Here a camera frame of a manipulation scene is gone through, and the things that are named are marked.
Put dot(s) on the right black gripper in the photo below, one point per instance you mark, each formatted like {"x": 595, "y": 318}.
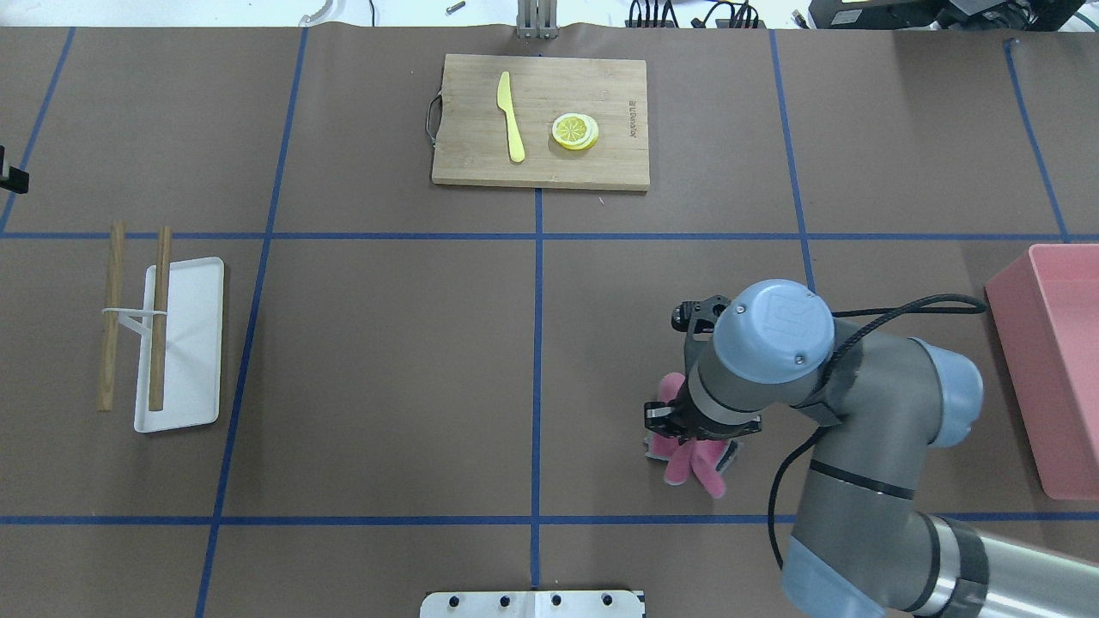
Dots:
{"x": 662, "y": 420}

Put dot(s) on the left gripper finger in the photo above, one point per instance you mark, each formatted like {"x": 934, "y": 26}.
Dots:
{"x": 13, "y": 179}

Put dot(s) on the pink cloth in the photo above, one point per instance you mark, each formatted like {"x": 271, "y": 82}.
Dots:
{"x": 703, "y": 460}

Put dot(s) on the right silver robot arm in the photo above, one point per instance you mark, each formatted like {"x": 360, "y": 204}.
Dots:
{"x": 859, "y": 547}

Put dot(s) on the wooden chopstick beside tray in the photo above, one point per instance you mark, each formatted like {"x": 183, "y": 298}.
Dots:
{"x": 109, "y": 335}

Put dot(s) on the wooden chopstick on tray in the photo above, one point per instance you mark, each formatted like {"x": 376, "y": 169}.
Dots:
{"x": 158, "y": 340}

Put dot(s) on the white rectangular tray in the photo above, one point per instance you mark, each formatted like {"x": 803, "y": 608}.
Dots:
{"x": 193, "y": 364}

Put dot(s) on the yellow lemon slices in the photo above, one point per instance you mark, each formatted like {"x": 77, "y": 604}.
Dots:
{"x": 575, "y": 131}

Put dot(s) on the yellow plastic knife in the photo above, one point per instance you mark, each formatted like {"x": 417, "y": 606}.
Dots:
{"x": 515, "y": 145}

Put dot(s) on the wooden cutting board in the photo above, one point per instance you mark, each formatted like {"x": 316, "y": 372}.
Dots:
{"x": 470, "y": 144}

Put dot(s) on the pink plastic bin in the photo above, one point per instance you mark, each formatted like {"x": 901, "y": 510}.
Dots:
{"x": 1045, "y": 311}

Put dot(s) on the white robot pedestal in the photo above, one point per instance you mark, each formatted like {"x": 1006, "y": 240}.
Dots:
{"x": 574, "y": 603}

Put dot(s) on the aluminium frame post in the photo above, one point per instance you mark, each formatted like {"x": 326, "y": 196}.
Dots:
{"x": 537, "y": 19}

